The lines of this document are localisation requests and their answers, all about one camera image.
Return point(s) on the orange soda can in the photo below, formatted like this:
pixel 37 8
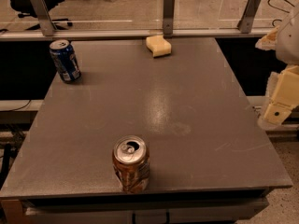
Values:
pixel 131 163

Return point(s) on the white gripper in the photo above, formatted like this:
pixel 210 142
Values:
pixel 289 42

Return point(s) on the right metal bracket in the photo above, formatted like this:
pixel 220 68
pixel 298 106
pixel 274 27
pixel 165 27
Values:
pixel 246 22

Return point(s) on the metal rail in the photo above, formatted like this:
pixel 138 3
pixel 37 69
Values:
pixel 125 34

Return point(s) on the middle metal bracket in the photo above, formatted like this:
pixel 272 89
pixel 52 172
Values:
pixel 168 16

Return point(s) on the metal bracket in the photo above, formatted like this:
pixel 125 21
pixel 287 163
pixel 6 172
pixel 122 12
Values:
pixel 168 16
pixel 246 22
pixel 47 26

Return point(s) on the blue pepsi can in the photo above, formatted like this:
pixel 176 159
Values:
pixel 64 57

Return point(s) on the yellow sponge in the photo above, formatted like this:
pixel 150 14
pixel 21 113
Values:
pixel 158 45

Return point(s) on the left metal bracket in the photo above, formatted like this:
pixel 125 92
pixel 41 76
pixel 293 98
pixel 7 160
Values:
pixel 47 26

